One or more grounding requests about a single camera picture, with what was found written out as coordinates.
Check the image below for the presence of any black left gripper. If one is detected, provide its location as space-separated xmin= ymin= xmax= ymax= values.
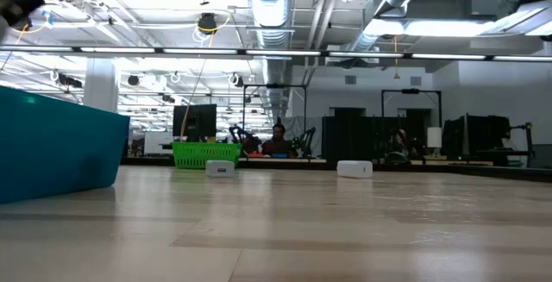
xmin=0 ymin=0 xmax=47 ymax=31

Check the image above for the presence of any teal plastic bin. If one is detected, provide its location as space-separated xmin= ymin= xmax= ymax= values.
xmin=0 ymin=85 xmax=131 ymax=205

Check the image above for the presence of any square white charger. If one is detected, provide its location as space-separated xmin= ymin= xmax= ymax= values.
xmin=336 ymin=160 xmax=373 ymax=179

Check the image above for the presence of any long ceiling light strip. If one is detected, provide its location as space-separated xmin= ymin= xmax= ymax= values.
xmin=0 ymin=44 xmax=552 ymax=63

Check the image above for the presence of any black computer monitor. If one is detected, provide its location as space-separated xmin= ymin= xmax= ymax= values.
xmin=172 ymin=103 xmax=218 ymax=138

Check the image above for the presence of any green plastic basket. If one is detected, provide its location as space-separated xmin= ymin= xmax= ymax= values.
xmin=172 ymin=141 xmax=243 ymax=170

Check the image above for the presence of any small white USB charger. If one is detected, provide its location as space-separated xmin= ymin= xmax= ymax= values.
xmin=205 ymin=160 xmax=236 ymax=179

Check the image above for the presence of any person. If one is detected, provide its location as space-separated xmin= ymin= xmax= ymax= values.
xmin=261 ymin=122 xmax=294 ymax=158
xmin=390 ymin=128 xmax=417 ymax=158

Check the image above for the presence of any black partition screen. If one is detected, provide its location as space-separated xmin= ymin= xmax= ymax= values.
xmin=322 ymin=116 xmax=383 ymax=165

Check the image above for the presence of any dark grey dome object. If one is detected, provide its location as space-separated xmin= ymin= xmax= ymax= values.
xmin=383 ymin=151 xmax=411 ymax=165

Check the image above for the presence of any white cylinder lamp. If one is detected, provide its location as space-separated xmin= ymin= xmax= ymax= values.
xmin=426 ymin=127 xmax=443 ymax=149

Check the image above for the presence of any black equipment block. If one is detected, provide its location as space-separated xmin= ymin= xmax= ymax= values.
xmin=442 ymin=114 xmax=512 ymax=160

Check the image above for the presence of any black ceiling cord reel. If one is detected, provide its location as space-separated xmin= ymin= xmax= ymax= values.
xmin=197 ymin=12 xmax=219 ymax=36

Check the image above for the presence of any black metal frame stand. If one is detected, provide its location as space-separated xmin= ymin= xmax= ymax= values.
xmin=380 ymin=88 xmax=443 ymax=145
xmin=241 ymin=84 xmax=308 ymax=154

